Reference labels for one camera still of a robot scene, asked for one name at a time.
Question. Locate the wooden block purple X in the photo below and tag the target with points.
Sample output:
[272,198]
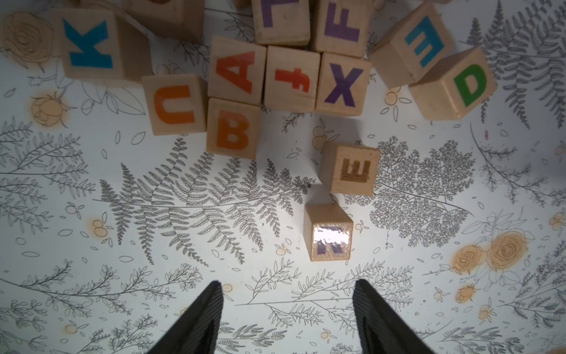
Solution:
[342,85]

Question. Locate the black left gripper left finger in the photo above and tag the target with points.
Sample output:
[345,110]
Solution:
[196,331]

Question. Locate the wooden block orange B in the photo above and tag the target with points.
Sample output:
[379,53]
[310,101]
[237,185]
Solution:
[233,129]

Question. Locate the wooden block orange U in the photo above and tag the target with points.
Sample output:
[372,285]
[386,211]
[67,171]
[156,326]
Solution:
[177,104]

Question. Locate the wooden block blue K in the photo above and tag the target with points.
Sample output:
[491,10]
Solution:
[100,45]

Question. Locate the wooden block red A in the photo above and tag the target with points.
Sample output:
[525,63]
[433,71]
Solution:
[236,71]

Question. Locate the wooden block red f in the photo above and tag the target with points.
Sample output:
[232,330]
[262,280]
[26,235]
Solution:
[291,79]

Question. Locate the wooden block green D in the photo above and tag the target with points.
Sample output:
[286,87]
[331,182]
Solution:
[455,86]

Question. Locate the wooden block purple F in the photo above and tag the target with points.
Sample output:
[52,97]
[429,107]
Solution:
[341,27]

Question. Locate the wooden block purple L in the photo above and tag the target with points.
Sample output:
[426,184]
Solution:
[281,22]

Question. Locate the wooden block teal E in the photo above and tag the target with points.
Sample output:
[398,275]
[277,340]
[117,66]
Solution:
[411,49]

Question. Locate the wooden block engraved E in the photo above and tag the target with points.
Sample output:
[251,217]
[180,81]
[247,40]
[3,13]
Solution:
[349,169]

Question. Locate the plain wooden block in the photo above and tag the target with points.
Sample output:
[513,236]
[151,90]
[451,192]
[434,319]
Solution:
[178,19]

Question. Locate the wooden block purple R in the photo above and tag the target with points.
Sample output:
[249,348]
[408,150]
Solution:
[327,232]

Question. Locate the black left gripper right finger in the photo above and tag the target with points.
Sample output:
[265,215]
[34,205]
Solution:
[380,329]

